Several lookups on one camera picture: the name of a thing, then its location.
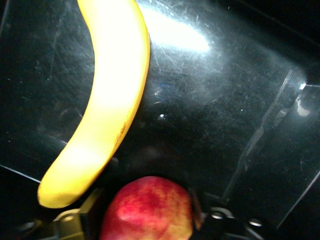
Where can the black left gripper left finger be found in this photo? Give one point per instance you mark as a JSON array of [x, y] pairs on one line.
[[87, 225]]

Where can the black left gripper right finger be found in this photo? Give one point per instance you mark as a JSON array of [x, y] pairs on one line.
[[225, 227]]

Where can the red apple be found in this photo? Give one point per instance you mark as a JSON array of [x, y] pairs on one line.
[[150, 212]]

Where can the black plastic box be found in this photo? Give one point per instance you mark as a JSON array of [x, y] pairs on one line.
[[225, 100]]

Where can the yellow banana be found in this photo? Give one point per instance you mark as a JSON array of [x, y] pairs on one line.
[[115, 75]]

